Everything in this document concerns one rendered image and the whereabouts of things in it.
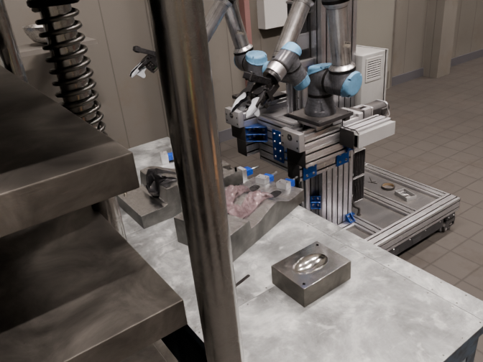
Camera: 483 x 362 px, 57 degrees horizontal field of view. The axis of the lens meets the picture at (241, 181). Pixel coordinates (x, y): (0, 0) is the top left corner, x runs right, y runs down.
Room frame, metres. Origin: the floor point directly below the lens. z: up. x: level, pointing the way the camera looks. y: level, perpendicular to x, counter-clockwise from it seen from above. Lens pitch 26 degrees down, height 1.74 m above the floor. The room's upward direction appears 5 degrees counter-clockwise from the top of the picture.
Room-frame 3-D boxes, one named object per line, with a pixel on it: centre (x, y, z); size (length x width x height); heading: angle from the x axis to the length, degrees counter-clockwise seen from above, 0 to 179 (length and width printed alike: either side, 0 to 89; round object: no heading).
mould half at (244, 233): (1.54, 0.00, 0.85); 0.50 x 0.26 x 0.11; 141
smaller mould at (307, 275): (1.13, -0.19, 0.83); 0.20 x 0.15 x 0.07; 124
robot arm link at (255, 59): (2.50, -0.14, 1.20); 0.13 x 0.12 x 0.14; 21
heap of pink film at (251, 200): (1.55, 0.01, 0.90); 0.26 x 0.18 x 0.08; 141
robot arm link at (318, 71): (2.07, -0.41, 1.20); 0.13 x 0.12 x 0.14; 37
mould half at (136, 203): (1.79, 0.27, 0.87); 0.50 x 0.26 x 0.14; 124
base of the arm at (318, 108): (2.08, -0.41, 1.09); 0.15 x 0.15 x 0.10
